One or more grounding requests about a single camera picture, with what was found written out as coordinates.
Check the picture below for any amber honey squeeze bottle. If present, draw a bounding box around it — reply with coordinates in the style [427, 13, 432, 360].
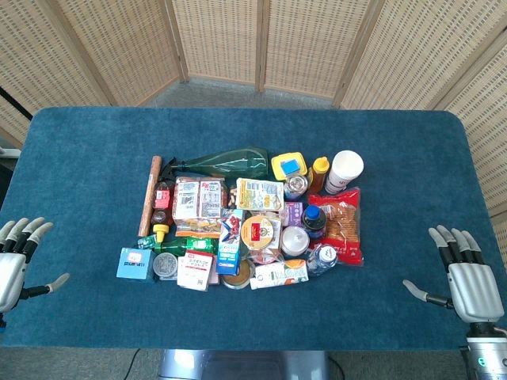
[307, 156, 330, 195]

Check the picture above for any yellow white printed pouch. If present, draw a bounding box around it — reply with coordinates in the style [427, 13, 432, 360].
[235, 177, 285, 212]

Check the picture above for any light blue small box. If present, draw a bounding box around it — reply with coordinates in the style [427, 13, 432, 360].
[116, 247, 156, 281]

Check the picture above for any round grey metal tin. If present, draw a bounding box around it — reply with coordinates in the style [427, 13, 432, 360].
[152, 252, 180, 281]

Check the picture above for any dark bottle yellow cap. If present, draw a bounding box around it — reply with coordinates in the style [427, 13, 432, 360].
[151, 209, 173, 244]

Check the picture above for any brown wooden rolling stick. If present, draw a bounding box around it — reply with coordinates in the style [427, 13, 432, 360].
[137, 155, 163, 238]

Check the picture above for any green glass bottle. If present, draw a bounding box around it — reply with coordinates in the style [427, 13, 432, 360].
[162, 146, 270, 182]

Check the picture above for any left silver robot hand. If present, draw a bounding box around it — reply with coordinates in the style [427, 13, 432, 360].
[0, 216, 71, 314]

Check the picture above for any clear round plastic container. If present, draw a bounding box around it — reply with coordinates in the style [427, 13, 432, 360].
[280, 225, 311, 259]

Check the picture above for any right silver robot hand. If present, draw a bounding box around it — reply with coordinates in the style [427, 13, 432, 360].
[402, 225, 507, 326]

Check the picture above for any red labelled sauce bottle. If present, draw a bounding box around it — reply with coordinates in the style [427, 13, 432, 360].
[154, 180, 177, 211]

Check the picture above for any clear water bottle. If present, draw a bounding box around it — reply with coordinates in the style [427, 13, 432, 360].
[305, 243, 339, 277]

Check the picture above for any clear packaged snack pack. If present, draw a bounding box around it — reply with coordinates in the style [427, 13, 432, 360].
[171, 176, 231, 234]

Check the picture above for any round brown lidded jar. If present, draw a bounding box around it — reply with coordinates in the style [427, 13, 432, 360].
[220, 259, 254, 291]

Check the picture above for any white red printed box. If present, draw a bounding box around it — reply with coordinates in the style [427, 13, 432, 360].
[176, 249, 219, 292]

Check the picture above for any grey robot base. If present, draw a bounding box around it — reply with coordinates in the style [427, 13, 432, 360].
[158, 349, 330, 380]

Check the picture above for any black floor cable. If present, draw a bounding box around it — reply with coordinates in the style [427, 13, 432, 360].
[124, 348, 142, 380]

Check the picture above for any dark bottle blue cap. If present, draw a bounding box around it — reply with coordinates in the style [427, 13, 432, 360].
[301, 204, 327, 240]

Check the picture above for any round yellow lidded container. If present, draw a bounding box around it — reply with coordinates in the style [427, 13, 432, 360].
[239, 214, 284, 251]

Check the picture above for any yellow blue container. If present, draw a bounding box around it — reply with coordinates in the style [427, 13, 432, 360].
[270, 150, 309, 182]

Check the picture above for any blue carpet table cover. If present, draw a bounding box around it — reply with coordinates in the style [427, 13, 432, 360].
[0, 106, 507, 352]

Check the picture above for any green drink bottle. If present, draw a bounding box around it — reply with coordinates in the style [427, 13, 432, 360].
[137, 234, 219, 255]

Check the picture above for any white paper cup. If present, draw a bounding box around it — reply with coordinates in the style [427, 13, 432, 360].
[325, 150, 365, 195]

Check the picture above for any woven bamboo folding screen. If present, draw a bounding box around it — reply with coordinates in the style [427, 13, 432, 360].
[0, 0, 507, 268]

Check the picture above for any blue white carton box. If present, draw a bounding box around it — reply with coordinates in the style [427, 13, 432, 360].
[215, 208, 246, 276]

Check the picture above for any red snack bag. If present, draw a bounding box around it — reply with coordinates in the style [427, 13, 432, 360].
[307, 187, 364, 266]

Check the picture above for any white orange juice carton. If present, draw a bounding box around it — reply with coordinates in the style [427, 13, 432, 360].
[249, 258, 310, 291]

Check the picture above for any silver metal can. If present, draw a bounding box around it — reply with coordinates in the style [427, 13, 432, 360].
[284, 173, 310, 201]

